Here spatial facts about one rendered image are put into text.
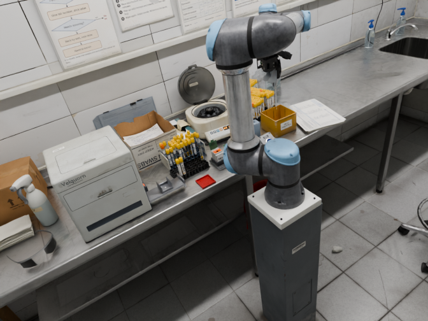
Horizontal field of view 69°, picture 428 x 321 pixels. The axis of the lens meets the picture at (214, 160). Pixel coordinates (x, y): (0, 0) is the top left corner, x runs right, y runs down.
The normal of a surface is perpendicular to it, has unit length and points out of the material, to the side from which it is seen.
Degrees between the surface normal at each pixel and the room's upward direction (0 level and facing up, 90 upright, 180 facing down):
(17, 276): 0
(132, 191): 90
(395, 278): 0
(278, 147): 7
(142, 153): 88
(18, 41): 90
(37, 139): 90
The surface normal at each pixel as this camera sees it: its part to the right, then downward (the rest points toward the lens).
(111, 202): 0.52, 0.42
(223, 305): -0.15, -0.81
